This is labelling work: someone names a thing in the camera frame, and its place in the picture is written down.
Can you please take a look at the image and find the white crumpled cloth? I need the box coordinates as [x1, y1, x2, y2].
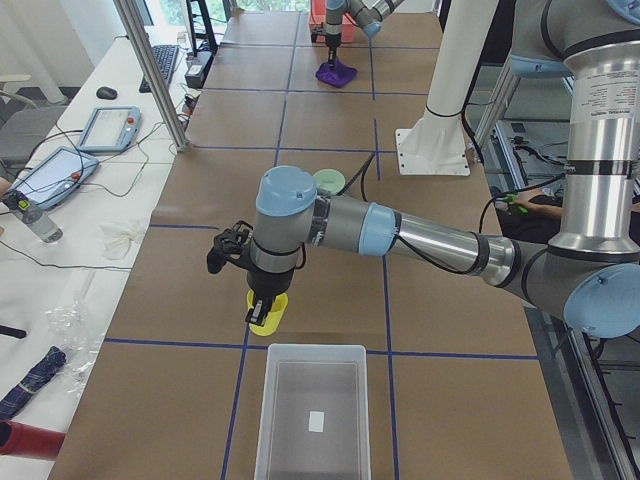
[100, 220, 146, 260]

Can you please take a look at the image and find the black computer mouse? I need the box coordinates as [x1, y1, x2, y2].
[96, 86, 118, 100]

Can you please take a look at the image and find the clear plastic bin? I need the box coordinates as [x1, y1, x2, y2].
[254, 344, 371, 479]

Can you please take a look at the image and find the black keyboard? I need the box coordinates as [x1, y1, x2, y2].
[151, 44, 180, 86]

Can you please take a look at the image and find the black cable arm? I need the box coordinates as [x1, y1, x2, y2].
[337, 151, 377, 199]

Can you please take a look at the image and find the red cylinder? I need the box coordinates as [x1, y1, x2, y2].
[1, 420, 66, 460]

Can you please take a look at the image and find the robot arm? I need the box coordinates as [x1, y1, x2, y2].
[246, 1, 639, 338]
[324, 0, 403, 68]

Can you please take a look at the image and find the yellow plastic cup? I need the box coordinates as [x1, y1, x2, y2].
[246, 290, 288, 336]

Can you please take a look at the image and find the black box device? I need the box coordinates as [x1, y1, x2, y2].
[184, 51, 214, 89]

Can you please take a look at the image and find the purple cloth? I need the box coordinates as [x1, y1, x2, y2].
[315, 59, 358, 88]

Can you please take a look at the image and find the aluminium frame post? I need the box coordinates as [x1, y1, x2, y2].
[113, 0, 188, 152]

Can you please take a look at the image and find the teach pendant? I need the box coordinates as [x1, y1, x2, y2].
[12, 147, 99, 210]
[77, 106, 142, 154]

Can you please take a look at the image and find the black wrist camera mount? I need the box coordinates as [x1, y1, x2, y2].
[309, 23, 325, 44]
[206, 220, 255, 274]

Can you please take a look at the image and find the mint green bowl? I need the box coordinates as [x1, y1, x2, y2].
[313, 168, 346, 195]

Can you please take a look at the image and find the clear water bottle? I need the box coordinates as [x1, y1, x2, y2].
[2, 189, 63, 243]

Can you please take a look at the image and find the near teach pendant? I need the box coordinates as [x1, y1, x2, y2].
[12, 147, 99, 210]

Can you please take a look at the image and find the person in black clothes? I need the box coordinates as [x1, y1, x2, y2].
[499, 169, 640, 246]

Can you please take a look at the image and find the crumpled clear plastic wrap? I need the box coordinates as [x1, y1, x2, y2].
[45, 270, 106, 398]

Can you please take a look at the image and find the folded blue umbrella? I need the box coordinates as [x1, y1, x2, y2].
[1, 346, 67, 420]

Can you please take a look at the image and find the white pillar with base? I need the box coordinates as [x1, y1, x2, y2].
[396, 0, 499, 176]

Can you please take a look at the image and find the pink plastic tray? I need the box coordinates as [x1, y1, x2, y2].
[308, 0, 355, 43]

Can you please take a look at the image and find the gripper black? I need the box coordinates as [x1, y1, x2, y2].
[245, 269, 294, 325]
[324, 33, 341, 68]

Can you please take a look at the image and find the green handled tool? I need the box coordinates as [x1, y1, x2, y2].
[502, 194, 529, 217]

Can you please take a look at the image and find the far teach pendant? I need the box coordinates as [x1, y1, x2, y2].
[77, 106, 142, 154]

